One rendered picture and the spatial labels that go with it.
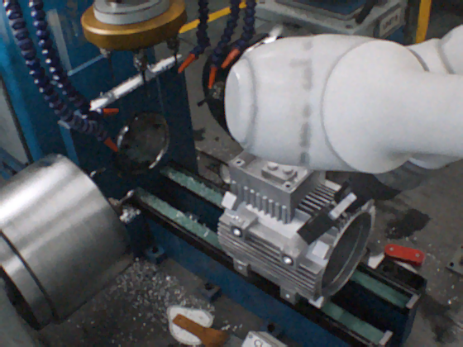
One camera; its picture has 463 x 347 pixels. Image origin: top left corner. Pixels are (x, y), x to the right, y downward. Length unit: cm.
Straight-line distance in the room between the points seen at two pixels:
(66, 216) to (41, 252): 7
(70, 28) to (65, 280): 51
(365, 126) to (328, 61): 6
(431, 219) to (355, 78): 92
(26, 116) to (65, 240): 35
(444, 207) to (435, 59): 85
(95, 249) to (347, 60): 58
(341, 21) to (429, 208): 47
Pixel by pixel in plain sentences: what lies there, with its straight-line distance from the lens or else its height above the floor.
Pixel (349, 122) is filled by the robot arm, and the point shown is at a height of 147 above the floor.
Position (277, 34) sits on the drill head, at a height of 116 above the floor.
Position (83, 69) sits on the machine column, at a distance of 117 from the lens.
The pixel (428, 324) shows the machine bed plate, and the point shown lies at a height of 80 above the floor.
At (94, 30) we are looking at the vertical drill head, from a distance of 92.
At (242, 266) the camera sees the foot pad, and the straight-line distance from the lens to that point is 94.
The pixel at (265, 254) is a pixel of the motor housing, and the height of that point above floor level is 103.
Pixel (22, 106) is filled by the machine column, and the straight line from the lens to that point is 111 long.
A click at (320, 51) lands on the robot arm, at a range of 42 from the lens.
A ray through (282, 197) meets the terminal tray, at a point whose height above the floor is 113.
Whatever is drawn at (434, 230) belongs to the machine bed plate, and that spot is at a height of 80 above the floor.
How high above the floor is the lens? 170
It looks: 40 degrees down
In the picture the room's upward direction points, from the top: 6 degrees counter-clockwise
